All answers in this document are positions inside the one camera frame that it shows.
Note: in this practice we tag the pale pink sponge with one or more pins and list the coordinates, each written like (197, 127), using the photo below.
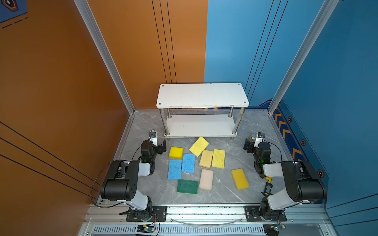
(206, 179)

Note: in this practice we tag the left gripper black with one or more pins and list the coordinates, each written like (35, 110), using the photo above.
(159, 146)

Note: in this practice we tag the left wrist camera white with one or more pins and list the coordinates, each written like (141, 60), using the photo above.
(153, 137)

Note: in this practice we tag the small thick yellow sponge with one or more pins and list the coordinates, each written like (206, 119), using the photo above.
(176, 153)

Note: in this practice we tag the white two-tier shelf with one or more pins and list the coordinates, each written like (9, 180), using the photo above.
(201, 110)

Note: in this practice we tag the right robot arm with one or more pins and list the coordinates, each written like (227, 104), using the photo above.
(289, 183)

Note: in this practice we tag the circuit board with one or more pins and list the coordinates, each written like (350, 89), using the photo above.
(273, 229)
(145, 230)

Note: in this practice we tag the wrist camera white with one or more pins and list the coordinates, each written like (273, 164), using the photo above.
(258, 139)
(153, 137)

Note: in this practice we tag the long yellow foam sponge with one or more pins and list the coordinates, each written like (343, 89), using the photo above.
(240, 179)

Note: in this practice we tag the green scouring pad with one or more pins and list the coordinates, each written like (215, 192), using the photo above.
(187, 187)

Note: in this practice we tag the left blue sponge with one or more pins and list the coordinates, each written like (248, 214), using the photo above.
(175, 169)

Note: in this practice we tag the right circuit board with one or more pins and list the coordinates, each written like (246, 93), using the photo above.
(273, 229)

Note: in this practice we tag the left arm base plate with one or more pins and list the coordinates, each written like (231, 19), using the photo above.
(158, 213)

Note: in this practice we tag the left circuit board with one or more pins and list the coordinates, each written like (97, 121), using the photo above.
(145, 230)

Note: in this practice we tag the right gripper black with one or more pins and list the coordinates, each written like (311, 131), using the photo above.
(250, 144)

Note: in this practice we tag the yellow porous sponge tilted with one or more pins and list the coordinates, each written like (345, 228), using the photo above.
(199, 146)

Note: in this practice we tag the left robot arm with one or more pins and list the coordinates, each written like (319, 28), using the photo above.
(120, 183)

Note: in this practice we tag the right blue sponge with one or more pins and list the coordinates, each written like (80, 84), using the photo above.
(188, 164)

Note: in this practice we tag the cream yellow sponge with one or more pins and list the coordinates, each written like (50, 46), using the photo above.
(206, 159)

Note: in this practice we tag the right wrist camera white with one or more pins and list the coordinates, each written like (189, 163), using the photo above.
(258, 139)

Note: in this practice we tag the blue sponge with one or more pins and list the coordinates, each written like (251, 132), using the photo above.
(188, 164)
(175, 169)

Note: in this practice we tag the yellow porous sponge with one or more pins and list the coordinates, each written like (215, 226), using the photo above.
(199, 146)
(218, 158)

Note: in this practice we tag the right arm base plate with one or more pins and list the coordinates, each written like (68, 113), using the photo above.
(256, 213)

